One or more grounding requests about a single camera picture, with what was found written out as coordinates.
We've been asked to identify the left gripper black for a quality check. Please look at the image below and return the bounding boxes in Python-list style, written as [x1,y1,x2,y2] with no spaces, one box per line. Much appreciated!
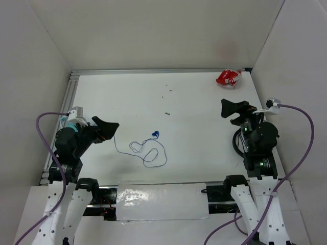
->
[74,115,119,157]

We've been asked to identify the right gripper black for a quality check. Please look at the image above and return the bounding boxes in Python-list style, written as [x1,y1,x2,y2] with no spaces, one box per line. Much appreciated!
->
[221,97,268,150]

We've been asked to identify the teal white cat-ear headphones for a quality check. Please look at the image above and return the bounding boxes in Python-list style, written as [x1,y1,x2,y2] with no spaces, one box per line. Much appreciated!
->
[59,116,78,132]

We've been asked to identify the blue headphone cable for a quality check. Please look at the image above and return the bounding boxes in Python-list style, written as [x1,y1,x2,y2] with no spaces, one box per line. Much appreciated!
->
[113,130,168,168]

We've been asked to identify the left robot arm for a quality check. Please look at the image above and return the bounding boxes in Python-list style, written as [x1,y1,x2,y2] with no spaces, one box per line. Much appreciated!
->
[33,113,119,244]

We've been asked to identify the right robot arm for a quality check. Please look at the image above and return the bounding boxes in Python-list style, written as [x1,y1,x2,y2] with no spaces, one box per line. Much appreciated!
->
[221,99,291,244]

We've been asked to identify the red crumpled wrapper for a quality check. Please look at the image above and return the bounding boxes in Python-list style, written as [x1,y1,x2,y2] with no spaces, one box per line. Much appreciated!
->
[216,69,242,89]

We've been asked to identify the white taped front panel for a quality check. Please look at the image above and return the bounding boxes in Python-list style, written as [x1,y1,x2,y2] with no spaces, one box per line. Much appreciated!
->
[116,183,209,221]

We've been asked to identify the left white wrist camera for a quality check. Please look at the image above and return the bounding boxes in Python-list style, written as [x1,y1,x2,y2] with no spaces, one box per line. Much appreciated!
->
[67,106,88,127]

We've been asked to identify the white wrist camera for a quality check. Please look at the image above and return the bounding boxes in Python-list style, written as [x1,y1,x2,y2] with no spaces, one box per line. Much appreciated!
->
[67,106,88,127]
[252,98,281,115]

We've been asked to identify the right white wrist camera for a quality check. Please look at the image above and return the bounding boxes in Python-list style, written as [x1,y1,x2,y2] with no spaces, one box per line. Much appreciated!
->
[252,98,281,115]

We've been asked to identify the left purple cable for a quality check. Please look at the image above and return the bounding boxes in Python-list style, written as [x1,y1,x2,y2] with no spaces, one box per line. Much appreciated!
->
[14,112,69,245]

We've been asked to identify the purple cable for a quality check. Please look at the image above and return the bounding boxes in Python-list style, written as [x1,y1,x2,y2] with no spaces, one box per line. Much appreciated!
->
[14,112,69,245]
[204,104,315,245]

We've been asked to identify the aluminium frame rail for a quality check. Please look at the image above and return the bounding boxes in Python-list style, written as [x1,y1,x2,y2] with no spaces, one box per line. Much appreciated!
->
[39,67,253,186]

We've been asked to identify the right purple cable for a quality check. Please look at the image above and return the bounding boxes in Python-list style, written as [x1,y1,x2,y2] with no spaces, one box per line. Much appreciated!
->
[204,104,315,245]

